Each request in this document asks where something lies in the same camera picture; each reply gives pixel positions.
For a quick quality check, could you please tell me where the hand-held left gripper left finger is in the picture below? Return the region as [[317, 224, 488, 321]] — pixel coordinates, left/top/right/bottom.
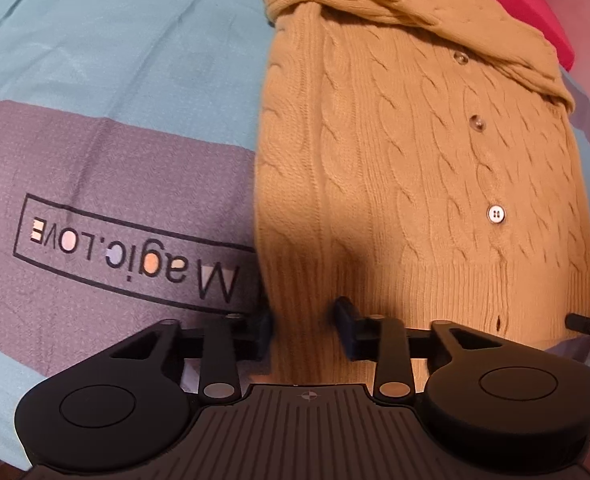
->
[[110, 310, 276, 403]]

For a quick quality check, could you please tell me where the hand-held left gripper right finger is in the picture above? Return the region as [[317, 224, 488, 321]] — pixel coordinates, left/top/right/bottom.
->
[[332, 296, 513, 406]]

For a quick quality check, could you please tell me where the yellow cable-knit cardigan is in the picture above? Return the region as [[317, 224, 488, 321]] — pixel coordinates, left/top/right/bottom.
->
[[250, 0, 590, 386]]

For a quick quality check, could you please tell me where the blue grey printed blanket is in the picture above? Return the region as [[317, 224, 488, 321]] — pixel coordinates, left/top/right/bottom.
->
[[0, 0, 590, 471]]

